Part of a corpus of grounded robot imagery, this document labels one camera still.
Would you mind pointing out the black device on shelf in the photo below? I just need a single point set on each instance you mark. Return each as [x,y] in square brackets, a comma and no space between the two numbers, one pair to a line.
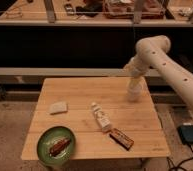
[90,10]

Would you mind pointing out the brown tray on shelf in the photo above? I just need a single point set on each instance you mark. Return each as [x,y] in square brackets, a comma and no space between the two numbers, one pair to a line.
[126,9]

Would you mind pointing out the white plastic bottle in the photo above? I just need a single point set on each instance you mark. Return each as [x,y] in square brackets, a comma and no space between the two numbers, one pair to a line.
[101,118]

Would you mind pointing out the green plate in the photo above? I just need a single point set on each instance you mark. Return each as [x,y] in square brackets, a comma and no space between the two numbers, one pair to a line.
[51,137]

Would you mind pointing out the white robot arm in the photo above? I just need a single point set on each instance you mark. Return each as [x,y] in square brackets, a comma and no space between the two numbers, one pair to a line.
[152,52]

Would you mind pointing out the black power box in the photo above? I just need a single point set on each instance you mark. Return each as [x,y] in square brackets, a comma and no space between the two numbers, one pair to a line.
[186,133]

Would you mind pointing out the black remote on shelf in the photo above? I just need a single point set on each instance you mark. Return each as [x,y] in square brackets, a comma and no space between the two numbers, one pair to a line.
[69,9]

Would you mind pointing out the wooden folding table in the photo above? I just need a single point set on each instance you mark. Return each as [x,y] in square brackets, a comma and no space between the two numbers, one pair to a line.
[96,151]

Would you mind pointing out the brown snack bar package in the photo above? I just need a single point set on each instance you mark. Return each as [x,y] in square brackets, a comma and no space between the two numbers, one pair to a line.
[121,138]

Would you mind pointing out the brown sausage on plate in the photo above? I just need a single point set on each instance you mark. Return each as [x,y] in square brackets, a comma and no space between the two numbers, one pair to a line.
[59,146]

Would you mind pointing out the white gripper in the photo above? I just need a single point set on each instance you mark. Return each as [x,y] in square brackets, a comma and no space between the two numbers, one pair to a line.
[135,81]

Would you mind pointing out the metal shelf rail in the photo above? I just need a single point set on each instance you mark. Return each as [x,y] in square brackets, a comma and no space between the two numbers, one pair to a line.
[99,23]

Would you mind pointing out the white sponge block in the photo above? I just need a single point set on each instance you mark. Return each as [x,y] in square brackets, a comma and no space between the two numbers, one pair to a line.
[58,107]

